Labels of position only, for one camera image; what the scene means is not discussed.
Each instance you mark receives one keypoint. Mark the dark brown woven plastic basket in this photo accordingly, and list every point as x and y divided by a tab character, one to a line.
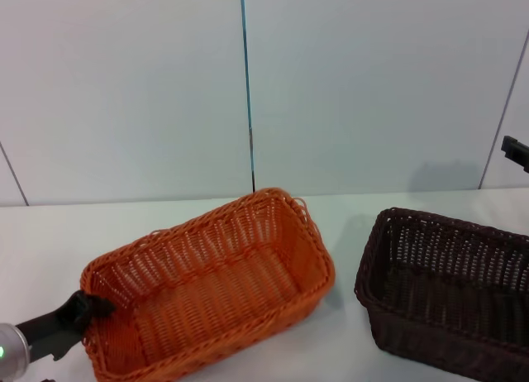
446	299

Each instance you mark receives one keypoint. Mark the blue wall seam strip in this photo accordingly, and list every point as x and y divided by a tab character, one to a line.
246	68

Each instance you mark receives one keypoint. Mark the orange woven plastic basket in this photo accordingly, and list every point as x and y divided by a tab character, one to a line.
215	291

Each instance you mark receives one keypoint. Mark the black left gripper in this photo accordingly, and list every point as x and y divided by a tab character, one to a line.
53	326

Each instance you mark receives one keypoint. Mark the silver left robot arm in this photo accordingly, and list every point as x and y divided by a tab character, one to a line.
11	349

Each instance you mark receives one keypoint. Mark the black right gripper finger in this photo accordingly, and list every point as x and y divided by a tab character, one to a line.
516	152

